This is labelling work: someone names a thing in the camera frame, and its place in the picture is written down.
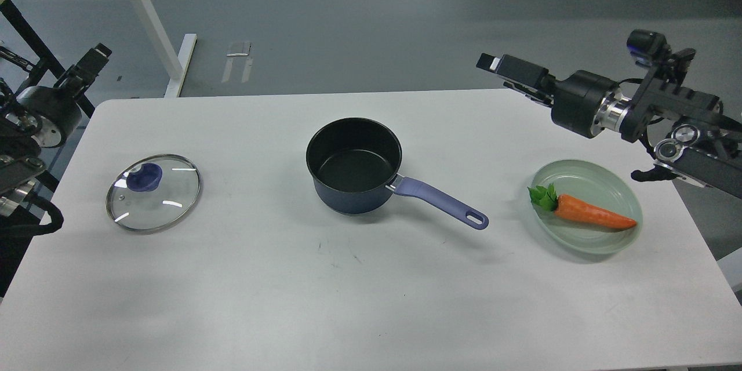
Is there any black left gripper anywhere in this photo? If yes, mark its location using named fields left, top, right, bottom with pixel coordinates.
left=17, top=43, right=113, bottom=148

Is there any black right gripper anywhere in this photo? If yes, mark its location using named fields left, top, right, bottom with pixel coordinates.
left=475, top=53, right=619, bottom=139

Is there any glass pot lid blue knob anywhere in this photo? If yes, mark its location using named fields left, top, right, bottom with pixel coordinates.
left=106, top=154, right=202, bottom=234

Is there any blue saucepan with handle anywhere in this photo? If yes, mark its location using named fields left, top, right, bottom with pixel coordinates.
left=305, top=117, right=489, bottom=230

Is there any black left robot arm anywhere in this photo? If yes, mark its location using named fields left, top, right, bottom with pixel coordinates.
left=1, top=43, right=112, bottom=296

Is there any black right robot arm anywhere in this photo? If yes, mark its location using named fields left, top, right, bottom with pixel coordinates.
left=477, top=49, right=740, bottom=197

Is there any light green plate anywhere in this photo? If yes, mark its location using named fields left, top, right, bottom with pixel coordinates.
left=528, top=159, right=642, bottom=256

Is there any orange toy carrot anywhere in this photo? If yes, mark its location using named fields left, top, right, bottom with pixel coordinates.
left=527, top=183, right=638, bottom=231

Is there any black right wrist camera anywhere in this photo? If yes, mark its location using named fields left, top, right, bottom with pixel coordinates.
left=626, top=28, right=697, bottom=74

